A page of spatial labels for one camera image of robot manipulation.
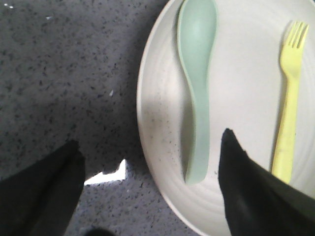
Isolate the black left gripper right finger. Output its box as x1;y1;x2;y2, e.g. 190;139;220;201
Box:
218;128;315;236

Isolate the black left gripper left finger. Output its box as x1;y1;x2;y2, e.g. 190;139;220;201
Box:
0;141;85;236

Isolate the beige round plate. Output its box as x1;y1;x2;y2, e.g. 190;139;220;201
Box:
137;0;315;236

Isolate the yellow plastic fork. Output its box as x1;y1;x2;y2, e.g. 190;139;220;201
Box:
272;21;309;184

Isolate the pale green plastic spoon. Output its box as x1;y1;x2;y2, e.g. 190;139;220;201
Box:
177;0;218;185

